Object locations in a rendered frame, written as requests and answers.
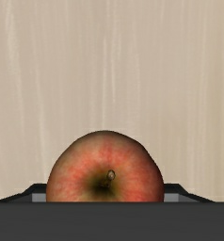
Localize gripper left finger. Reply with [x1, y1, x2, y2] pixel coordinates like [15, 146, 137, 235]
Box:
[0, 183, 48, 203]

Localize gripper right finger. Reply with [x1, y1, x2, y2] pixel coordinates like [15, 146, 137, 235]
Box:
[163, 183, 215, 203]

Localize red apple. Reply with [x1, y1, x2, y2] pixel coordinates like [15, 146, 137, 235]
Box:
[45, 130, 166, 203]

